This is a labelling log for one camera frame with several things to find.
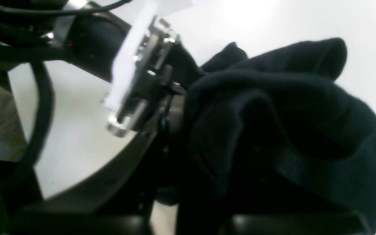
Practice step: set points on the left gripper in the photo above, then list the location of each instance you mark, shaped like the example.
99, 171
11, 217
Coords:
151, 64

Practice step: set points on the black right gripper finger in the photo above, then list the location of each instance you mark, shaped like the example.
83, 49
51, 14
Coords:
117, 199

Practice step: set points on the black T-shirt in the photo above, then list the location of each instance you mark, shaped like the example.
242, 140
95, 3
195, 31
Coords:
275, 134

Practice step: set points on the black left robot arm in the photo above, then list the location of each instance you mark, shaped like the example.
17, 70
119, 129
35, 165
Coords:
80, 32

